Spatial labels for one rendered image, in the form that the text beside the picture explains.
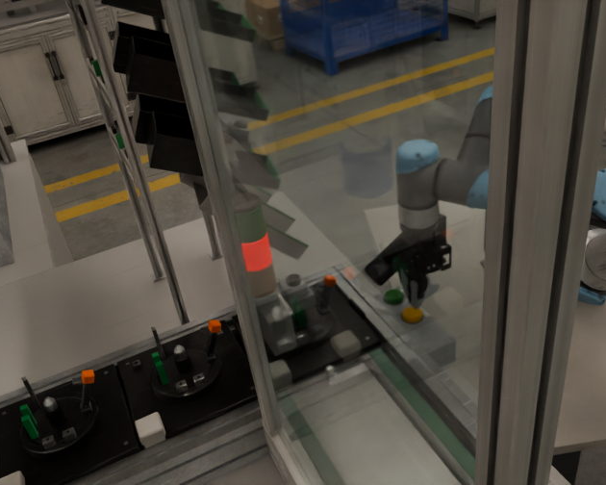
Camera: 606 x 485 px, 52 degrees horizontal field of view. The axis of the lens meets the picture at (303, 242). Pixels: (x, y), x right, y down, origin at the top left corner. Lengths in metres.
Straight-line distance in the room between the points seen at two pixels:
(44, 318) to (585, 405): 1.29
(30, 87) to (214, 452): 4.12
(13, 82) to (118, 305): 3.48
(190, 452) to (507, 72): 1.01
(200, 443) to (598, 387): 0.77
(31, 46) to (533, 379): 4.79
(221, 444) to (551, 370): 0.92
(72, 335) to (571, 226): 1.49
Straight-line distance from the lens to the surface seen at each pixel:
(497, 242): 0.28
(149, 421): 1.20
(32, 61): 5.00
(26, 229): 2.21
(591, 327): 1.50
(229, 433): 1.18
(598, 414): 1.34
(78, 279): 1.87
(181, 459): 1.18
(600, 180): 1.33
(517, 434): 0.34
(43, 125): 5.14
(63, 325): 1.72
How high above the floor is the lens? 1.85
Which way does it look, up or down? 34 degrees down
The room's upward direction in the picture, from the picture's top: 9 degrees counter-clockwise
